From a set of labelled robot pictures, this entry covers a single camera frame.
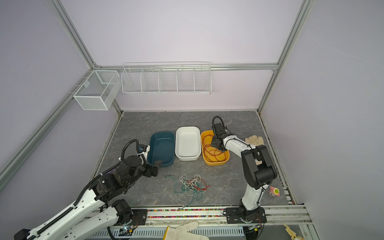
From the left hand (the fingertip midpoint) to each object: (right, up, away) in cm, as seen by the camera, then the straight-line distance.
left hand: (152, 161), depth 74 cm
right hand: (+36, +6, +23) cm, 43 cm away
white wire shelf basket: (+1, +50, +26) cm, 56 cm away
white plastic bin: (+16, +5, +31) cm, 35 cm away
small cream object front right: (+66, -32, -6) cm, 74 cm away
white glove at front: (+15, -32, -5) cm, 36 cm away
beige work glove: (+62, +7, +28) cm, 69 cm away
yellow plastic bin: (+27, +13, +26) cm, 39 cm away
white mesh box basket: (-48, +42, +29) cm, 70 cm away
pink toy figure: (+62, -16, +3) cm, 65 cm away
